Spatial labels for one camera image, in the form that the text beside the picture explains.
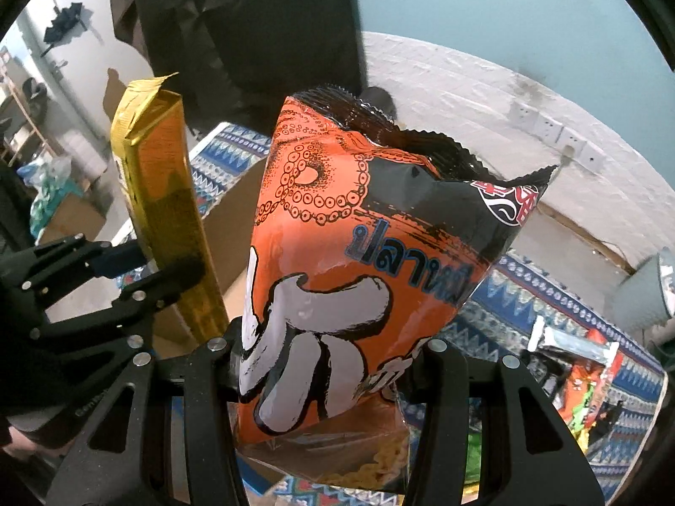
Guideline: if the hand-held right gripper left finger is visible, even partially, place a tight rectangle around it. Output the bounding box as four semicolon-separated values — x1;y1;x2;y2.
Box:
46;319;250;506

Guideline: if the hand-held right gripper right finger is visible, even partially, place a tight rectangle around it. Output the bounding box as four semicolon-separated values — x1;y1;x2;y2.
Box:
400;338;607;506

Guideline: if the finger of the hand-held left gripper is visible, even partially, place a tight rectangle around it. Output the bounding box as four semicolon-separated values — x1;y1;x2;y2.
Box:
0;235;147;322
29;259;208;375

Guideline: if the cardboard box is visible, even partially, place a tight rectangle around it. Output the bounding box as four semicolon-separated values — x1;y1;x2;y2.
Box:
150;171;275;359

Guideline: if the golden snack box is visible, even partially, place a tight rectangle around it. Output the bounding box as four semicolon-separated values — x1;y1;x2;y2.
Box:
110;73;230;346

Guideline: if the orange squid print snack bag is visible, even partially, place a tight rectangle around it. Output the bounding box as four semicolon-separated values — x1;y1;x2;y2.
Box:
235;84;559;491

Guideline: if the brown floor carton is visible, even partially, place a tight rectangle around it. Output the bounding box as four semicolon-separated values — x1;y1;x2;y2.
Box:
39;190;107;247

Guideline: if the teal plastic bag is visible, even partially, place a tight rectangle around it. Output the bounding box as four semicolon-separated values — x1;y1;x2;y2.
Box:
18;155;73;238

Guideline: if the patterned blue tablecloth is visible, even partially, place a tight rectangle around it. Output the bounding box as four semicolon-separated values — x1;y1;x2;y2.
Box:
113;121;666;506

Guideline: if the orange green snack bag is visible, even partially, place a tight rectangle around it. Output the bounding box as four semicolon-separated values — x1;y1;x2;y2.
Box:
558;357;603;425

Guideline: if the wooden shelf rack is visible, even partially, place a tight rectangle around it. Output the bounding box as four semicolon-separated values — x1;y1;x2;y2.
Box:
0;47;49;165

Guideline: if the pale ribbed container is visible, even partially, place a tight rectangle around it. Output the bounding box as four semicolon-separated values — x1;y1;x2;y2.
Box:
614;250;675;334

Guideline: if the black umbrella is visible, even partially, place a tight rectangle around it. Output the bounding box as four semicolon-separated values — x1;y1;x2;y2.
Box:
42;3;85;56

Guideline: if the hanging black cloth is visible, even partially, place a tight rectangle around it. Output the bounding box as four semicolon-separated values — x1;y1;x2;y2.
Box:
108;0;370;134

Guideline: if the white wall socket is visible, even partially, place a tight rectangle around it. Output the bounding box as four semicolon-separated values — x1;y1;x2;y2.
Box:
580;140;607;167
556;126;586;153
509;100;539;130
532;113;562;140

